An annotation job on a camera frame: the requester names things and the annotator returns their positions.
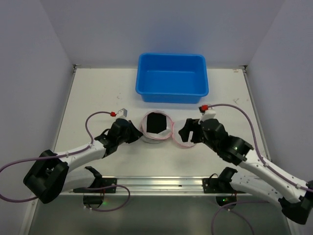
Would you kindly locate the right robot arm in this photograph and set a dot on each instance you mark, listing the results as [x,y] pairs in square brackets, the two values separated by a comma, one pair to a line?
[269,182]

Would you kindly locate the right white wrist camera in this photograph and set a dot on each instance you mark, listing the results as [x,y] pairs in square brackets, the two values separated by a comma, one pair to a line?
[207,112]

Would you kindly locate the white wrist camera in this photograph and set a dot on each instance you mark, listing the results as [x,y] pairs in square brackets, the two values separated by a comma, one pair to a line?
[207,112]
[122,113]

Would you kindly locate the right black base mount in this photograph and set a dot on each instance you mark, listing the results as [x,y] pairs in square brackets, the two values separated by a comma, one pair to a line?
[215,188]

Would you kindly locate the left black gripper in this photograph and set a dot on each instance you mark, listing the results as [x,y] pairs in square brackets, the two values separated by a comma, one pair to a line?
[132,132]

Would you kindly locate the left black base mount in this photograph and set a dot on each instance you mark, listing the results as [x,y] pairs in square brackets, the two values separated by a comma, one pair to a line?
[95,198]

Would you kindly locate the aluminium mounting rail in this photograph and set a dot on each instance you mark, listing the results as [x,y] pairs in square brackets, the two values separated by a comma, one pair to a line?
[155,185]

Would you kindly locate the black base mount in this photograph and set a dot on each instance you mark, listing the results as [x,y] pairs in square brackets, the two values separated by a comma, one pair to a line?
[215,188]
[95,198]

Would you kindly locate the blue plastic tub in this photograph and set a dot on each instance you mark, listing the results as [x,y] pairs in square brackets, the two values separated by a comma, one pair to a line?
[172,78]

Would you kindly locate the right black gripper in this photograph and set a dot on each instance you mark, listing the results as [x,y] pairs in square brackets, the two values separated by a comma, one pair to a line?
[194,131]

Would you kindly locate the white mesh laundry bag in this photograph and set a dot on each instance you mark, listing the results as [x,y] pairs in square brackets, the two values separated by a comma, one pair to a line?
[172,132]

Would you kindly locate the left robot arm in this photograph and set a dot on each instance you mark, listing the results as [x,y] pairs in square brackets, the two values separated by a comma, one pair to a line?
[53,174]

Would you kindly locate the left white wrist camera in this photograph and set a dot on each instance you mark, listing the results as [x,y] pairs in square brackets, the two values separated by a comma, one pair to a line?
[122,113]

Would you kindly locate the black bra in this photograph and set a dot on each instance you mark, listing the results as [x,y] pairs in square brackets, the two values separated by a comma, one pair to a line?
[156,123]

